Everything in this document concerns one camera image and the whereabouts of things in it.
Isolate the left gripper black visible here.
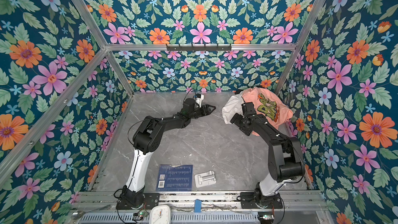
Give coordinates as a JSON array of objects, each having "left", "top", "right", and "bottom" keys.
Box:
[{"left": 188, "top": 103, "right": 215, "bottom": 119}]

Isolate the white cloth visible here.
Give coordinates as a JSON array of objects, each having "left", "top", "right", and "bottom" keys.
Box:
[{"left": 222, "top": 94, "right": 244, "bottom": 124}]

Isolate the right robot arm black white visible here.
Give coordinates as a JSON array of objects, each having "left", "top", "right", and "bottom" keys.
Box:
[{"left": 230, "top": 103, "right": 305, "bottom": 209}]

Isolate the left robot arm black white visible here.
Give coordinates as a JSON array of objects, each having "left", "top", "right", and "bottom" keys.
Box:
[{"left": 116, "top": 99, "right": 216, "bottom": 210}]

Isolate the pink graphic t-shirt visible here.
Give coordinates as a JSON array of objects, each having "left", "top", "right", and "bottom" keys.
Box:
[{"left": 241, "top": 87, "right": 293, "bottom": 130}]

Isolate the blue instruction card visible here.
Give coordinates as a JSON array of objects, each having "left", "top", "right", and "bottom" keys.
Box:
[{"left": 156, "top": 165, "right": 193, "bottom": 191}]

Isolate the blue tape piece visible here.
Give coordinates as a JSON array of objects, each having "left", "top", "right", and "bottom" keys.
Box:
[{"left": 194, "top": 199, "right": 202, "bottom": 213}]

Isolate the white square clock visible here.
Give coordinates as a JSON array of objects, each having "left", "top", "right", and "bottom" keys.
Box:
[{"left": 149, "top": 205, "right": 172, "bottom": 224}]

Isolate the small green circuit board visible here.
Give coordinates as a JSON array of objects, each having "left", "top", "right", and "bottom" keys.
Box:
[{"left": 133, "top": 211, "right": 148, "bottom": 220}]

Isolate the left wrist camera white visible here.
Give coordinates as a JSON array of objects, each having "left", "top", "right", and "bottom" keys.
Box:
[{"left": 194, "top": 93, "right": 204, "bottom": 107}]

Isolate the white plastic bracket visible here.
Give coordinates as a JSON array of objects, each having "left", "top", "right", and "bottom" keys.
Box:
[{"left": 194, "top": 171, "right": 217, "bottom": 188}]

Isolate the black hook rail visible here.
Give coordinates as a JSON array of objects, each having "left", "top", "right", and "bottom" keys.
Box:
[{"left": 166, "top": 44, "right": 232, "bottom": 52}]

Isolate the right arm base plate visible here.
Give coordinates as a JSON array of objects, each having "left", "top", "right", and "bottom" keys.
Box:
[{"left": 237, "top": 192, "right": 284, "bottom": 209}]

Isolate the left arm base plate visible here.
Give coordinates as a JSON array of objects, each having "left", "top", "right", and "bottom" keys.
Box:
[{"left": 116, "top": 193, "right": 160, "bottom": 210}]

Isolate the white vented cable duct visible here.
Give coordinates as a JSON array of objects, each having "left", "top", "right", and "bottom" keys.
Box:
[{"left": 78, "top": 212, "right": 260, "bottom": 224}]

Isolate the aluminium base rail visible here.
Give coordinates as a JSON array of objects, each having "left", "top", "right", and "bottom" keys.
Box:
[{"left": 74, "top": 190, "right": 327, "bottom": 212}]

